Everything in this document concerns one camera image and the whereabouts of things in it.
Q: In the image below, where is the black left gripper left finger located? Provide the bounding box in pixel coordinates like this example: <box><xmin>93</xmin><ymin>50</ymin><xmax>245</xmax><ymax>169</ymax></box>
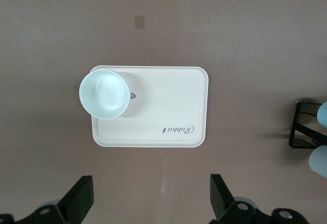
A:
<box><xmin>0</xmin><ymin>175</ymin><xmax>94</xmax><ymax>224</ymax></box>

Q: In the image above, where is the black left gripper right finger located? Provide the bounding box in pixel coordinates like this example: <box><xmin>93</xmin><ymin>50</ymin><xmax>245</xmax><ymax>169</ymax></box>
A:
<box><xmin>209</xmin><ymin>173</ymin><xmax>311</xmax><ymax>224</ymax></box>

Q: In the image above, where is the light blue cup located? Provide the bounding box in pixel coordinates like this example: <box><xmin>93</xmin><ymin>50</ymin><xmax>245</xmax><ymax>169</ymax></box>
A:
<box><xmin>316</xmin><ymin>101</ymin><xmax>327</xmax><ymax>131</ymax></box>

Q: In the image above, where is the grey cup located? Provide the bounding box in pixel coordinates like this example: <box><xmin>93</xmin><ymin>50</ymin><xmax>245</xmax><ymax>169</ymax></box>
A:
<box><xmin>308</xmin><ymin>144</ymin><xmax>327</xmax><ymax>179</ymax></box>

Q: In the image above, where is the white bowl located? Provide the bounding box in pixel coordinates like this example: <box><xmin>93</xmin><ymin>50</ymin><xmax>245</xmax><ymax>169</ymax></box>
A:
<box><xmin>78</xmin><ymin>69</ymin><xmax>132</xmax><ymax>120</ymax></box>

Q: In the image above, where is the cream rabbit print tray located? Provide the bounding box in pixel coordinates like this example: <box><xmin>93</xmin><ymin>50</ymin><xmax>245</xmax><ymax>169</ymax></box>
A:
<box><xmin>90</xmin><ymin>65</ymin><xmax>211</xmax><ymax>149</ymax></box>

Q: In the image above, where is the black wire cup rack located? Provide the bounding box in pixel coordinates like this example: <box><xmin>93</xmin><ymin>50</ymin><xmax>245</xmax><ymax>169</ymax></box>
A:
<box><xmin>288</xmin><ymin>101</ymin><xmax>327</xmax><ymax>150</ymax></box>

